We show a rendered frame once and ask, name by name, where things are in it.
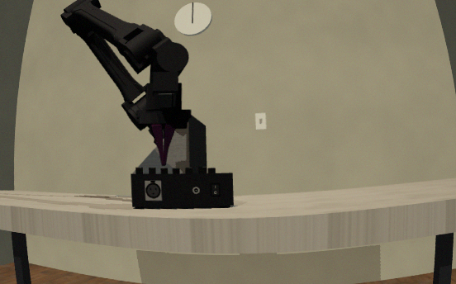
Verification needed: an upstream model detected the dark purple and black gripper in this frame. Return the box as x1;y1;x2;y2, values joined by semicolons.
137;110;191;166

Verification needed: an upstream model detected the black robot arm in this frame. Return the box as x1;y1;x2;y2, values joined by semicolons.
61;0;189;136

